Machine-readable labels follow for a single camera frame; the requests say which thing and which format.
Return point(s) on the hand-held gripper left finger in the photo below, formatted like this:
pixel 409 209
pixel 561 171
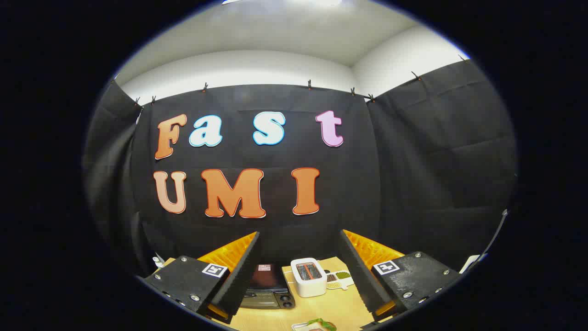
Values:
pixel 243 271

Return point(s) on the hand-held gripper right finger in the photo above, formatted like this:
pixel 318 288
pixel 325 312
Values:
pixel 358 271

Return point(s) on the black toaster oven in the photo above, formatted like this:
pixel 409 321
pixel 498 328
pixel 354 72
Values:
pixel 268 281

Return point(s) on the lettuce sandwich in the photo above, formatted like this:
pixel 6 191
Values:
pixel 322 325

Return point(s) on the white pop-up toaster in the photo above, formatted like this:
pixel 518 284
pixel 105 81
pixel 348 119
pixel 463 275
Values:
pixel 308 282

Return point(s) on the white dish of beans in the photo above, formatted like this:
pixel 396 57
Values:
pixel 341 276

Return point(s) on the white plate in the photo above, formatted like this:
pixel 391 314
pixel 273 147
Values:
pixel 297 327

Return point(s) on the black backdrop cloth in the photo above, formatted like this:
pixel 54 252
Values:
pixel 413 161

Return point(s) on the row of black cloth clips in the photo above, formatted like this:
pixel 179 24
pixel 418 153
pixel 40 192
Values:
pixel 309 84

